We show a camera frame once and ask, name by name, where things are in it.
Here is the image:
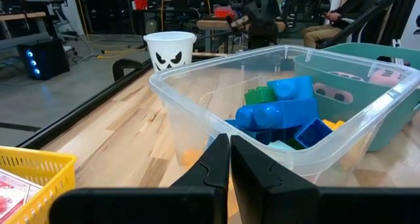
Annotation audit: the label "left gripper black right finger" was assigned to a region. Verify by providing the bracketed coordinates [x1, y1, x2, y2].
[230, 135, 420, 224]

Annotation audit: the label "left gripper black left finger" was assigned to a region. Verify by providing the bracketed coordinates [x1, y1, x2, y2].
[48, 133, 230, 224]

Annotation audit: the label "large blue toy block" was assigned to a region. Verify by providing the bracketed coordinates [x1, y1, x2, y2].
[234, 98, 320, 131]

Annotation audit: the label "pink foam dice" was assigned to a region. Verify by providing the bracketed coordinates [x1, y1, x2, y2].
[312, 70, 366, 105]
[367, 68, 408, 88]

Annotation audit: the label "pink card pack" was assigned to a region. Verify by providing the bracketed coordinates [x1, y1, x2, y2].
[0, 168, 43, 224]

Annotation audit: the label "small yellow toy block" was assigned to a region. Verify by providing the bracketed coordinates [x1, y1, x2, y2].
[178, 147, 206, 167]

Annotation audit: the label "long blue toy block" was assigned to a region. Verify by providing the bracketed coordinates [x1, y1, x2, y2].
[225, 118, 301, 146]

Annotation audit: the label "clear plastic storage bin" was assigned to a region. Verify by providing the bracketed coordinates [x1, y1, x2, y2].
[148, 44, 420, 186]

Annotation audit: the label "green toy block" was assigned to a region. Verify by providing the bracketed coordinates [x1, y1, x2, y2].
[243, 85, 278, 106]

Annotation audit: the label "yellow plastic mesh basket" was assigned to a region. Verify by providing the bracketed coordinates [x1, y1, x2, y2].
[0, 145, 77, 224]

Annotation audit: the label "green plastic bin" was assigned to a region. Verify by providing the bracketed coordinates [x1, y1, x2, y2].
[293, 42, 420, 152]

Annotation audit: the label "white bowl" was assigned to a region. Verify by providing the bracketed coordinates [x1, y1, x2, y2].
[142, 30, 198, 72]

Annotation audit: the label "wooden background table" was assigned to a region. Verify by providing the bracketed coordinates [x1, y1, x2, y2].
[196, 17, 287, 54]

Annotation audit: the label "black computer blue lights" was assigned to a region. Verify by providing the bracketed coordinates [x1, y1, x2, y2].
[17, 39, 71, 81]

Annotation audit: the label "seated person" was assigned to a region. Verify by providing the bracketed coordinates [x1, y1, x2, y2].
[301, 0, 381, 50]

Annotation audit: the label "red plastic crate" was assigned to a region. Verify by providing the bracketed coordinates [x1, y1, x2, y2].
[213, 5, 237, 20]

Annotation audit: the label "red box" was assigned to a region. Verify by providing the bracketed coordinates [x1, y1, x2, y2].
[132, 0, 150, 11]

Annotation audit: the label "wooden top desk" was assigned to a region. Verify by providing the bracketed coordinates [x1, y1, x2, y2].
[0, 11, 47, 41]

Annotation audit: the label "black curved bracket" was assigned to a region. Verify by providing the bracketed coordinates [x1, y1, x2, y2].
[112, 58, 146, 83]

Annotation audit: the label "yellow floor cable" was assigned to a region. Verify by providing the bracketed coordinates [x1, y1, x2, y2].
[96, 45, 149, 60]

